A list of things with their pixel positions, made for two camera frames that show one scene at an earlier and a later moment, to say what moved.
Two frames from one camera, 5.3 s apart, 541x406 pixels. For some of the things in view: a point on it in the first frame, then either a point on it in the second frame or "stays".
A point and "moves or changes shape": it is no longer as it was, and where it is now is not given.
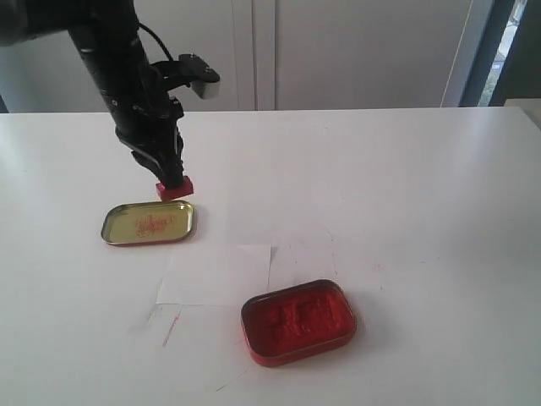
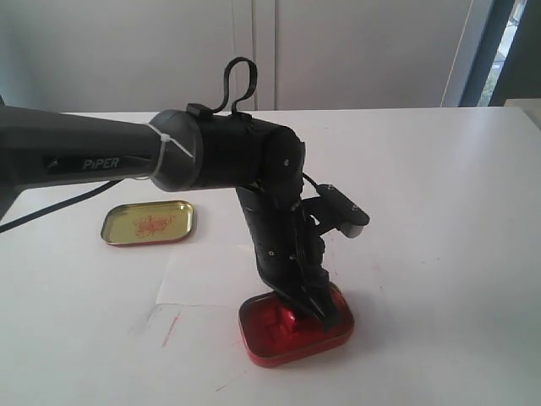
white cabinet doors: (275, 55) stays
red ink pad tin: (287, 324) stays
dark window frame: (507, 63) stays
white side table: (531, 106) stays
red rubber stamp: (167, 194) moves or changes shape
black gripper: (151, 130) -> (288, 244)
